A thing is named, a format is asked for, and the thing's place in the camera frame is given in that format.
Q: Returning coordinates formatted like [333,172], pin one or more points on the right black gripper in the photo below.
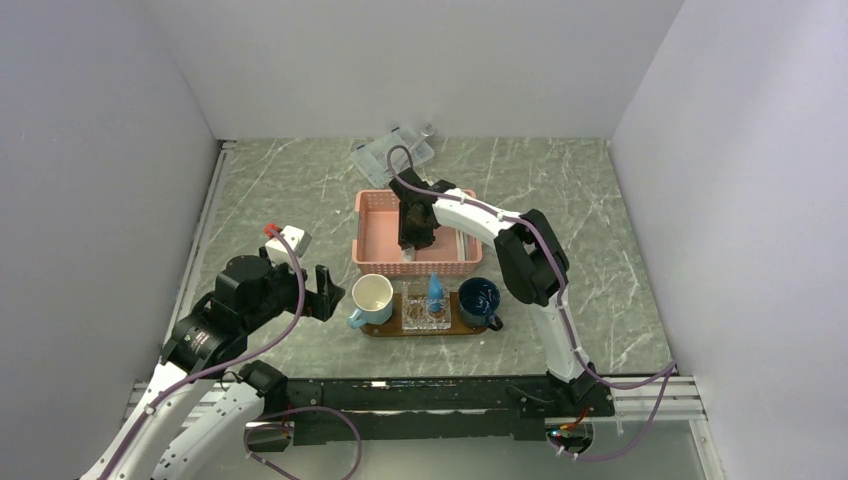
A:
[406,236]

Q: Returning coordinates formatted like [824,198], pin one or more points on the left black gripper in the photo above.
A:
[325,300]

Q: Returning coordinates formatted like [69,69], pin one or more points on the white toothpaste tube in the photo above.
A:
[409,254]

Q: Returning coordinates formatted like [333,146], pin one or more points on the light blue mug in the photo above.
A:
[372,295]

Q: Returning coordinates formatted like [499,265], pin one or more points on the pink plastic basket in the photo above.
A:
[375,248]

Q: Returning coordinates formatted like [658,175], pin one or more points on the blue toothpaste tube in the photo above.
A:
[435,294]

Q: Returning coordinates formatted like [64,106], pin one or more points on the clear acrylic toothbrush holder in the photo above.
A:
[415,316]

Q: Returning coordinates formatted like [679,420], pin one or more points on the dark blue mug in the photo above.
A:
[479,300]

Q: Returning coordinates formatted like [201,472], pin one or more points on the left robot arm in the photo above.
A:
[249,292]

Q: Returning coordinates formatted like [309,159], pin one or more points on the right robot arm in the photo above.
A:
[531,260]

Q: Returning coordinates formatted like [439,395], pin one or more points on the white toothbrush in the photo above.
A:
[462,245]

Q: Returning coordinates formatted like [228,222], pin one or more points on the pink toothbrush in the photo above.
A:
[475,250]

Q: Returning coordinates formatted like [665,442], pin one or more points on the oval wooden tray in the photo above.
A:
[393,327]

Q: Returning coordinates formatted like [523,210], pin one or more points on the clear plastic box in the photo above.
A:
[371,159]

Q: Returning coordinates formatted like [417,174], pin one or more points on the silver wrench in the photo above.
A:
[419,148]

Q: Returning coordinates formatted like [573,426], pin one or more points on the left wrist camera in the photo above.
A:
[287,244]

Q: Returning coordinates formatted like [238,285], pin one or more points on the aluminium side rail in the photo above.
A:
[202,234]

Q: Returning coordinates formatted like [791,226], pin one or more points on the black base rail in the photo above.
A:
[522,407]

